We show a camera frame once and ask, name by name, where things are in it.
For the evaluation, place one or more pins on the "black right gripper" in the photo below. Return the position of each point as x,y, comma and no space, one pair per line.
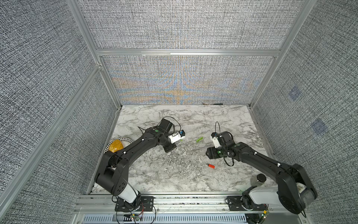
210,151

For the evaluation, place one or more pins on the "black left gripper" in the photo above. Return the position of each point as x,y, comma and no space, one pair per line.
168,149

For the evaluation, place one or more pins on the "red usb drive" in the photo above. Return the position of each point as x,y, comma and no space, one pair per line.
211,166

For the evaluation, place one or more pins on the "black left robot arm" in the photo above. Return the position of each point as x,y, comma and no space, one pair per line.
113,171

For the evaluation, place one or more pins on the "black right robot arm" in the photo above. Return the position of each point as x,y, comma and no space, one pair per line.
294,190

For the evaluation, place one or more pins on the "striped white bowl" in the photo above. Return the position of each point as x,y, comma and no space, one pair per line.
125,141

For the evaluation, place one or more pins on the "grey jar with black lid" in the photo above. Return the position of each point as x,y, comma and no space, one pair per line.
258,180

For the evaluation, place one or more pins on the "yellow sponge in bowl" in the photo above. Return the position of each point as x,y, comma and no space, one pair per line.
115,146

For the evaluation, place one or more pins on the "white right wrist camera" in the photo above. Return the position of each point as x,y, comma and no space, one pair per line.
216,142

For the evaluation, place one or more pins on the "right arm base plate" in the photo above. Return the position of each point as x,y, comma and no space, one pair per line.
243,203

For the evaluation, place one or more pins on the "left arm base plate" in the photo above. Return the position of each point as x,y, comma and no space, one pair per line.
138,205

